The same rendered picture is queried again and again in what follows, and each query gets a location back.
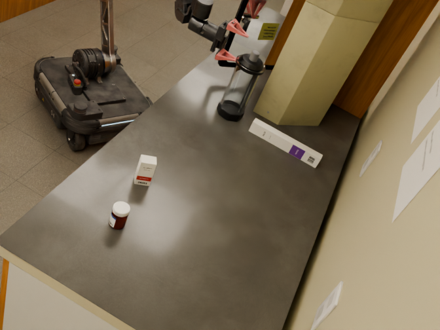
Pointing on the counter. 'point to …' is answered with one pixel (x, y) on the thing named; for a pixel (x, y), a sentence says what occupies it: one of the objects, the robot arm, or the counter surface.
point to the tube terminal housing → (318, 59)
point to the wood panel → (382, 54)
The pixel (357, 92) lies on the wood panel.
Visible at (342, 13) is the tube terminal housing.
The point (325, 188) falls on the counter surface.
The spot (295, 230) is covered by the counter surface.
